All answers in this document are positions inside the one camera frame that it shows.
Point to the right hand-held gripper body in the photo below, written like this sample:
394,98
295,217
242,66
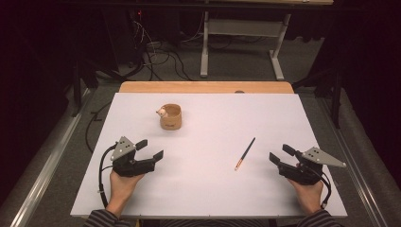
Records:
302,171

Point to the black pen with orange end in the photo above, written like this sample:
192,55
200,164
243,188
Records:
245,153

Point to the wooden pen holder with figurine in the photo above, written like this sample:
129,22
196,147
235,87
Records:
171,121

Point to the white-legged desk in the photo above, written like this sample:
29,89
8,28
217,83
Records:
205,47

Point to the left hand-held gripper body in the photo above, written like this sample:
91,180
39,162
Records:
126,165

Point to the metal floor rail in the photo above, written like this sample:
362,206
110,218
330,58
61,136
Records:
47,176
356,164

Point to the wooden table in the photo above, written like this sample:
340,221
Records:
189,87

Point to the person's right hand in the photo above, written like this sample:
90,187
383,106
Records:
307,195

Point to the dark metal stand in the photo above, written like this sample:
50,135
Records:
77,94
336,101

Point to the black equipment with red light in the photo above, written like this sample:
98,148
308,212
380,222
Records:
126,34

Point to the person's left hand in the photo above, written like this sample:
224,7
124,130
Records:
121,189

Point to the white board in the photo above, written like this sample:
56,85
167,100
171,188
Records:
208,176

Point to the dark table grommet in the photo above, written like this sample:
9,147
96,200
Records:
239,91

